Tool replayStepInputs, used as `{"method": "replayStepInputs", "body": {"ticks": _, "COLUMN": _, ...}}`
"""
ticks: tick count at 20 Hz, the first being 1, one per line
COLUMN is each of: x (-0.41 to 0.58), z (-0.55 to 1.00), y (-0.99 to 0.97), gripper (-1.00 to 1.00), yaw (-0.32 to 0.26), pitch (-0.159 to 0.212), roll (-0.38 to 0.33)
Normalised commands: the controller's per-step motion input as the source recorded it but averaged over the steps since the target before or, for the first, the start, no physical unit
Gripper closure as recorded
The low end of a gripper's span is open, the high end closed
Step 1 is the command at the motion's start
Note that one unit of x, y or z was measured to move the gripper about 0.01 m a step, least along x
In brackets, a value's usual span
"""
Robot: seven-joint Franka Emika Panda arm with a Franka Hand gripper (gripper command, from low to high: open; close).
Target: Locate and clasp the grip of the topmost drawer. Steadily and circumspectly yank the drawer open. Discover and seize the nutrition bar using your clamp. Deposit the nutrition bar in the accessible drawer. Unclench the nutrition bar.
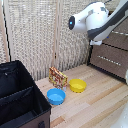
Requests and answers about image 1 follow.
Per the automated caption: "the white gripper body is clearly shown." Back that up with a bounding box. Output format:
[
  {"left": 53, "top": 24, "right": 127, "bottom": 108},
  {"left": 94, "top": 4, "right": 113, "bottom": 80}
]
[{"left": 89, "top": 39, "right": 103, "bottom": 47}]

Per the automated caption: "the brown drawer with long handle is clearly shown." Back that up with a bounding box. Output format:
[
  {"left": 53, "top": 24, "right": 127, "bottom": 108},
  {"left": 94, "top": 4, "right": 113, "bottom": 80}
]
[
  {"left": 99, "top": 18, "right": 128, "bottom": 51},
  {"left": 89, "top": 42, "right": 128, "bottom": 81}
]

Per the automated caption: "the granola snack bag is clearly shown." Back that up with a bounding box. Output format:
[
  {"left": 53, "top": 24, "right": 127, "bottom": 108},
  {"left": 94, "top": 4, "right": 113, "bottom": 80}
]
[{"left": 48, "top": 65, "right": 69, "bottom": 90}]

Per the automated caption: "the dark wooden drawer cabinet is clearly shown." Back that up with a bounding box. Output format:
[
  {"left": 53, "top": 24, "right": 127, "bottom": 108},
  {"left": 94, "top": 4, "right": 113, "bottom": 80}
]
[{"left": 86, "top": 9, "right": 128, "bottom": 84}]

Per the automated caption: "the yellow plastic bowl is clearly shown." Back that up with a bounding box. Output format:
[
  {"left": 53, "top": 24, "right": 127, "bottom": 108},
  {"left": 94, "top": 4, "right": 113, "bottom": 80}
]
[{"left": 68, "top": 78, "right": 88, "bottom": 94}]

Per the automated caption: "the beige woven folding screen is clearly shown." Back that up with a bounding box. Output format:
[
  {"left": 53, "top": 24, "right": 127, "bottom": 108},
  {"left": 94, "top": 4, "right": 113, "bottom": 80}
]
[{"left": 0, "top": 0, "right": 128, "bottom": 82}]

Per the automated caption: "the blue plastic bowl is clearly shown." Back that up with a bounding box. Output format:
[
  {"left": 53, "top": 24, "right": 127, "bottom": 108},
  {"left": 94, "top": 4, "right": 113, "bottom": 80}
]
[{"left": 46, "top": 87, "right": 67, "bottom": 106}]

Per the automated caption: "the black fabric storage box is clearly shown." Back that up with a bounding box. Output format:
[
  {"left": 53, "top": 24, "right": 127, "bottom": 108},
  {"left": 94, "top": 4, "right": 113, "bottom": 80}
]
[{"left": 0, "top": 59, "right": 53, "bottom": 128}]

